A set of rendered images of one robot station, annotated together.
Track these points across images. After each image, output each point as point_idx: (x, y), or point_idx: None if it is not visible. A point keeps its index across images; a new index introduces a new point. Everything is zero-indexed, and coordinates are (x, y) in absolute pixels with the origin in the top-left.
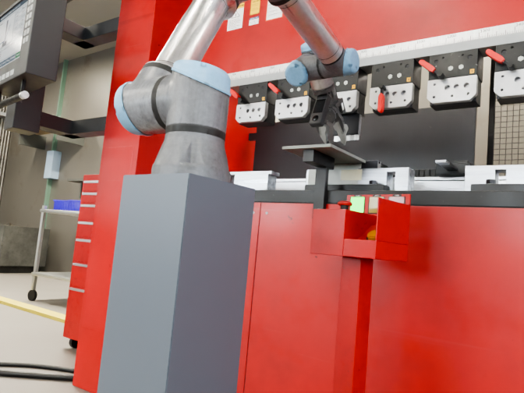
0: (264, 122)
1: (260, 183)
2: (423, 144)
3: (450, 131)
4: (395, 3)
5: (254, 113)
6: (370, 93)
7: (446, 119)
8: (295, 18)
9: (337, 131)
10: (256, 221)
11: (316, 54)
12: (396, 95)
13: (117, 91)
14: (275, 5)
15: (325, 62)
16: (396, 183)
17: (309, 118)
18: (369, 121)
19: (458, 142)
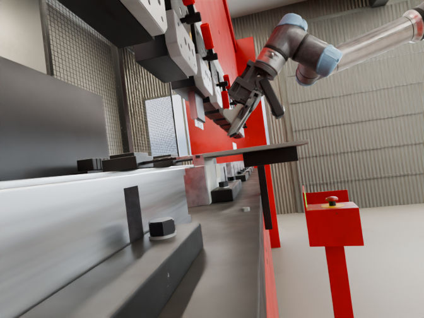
0: (142, 38)
1: (180, 201)
2: (74, 126)
3: (91, 117)
4: (204, 0)
5: (154, 0)
6: (214, 82)
7: (86, 103)
8: (395, 47)
9: (244, 122)
10: (269, 275)
11: (345, 65)
12: (219, 95)
13: None
14: (421, 38)
15: (332, 73)
16: (226, 177)
17: (180, 79)
18: (2, 69)
19: (98, 130)
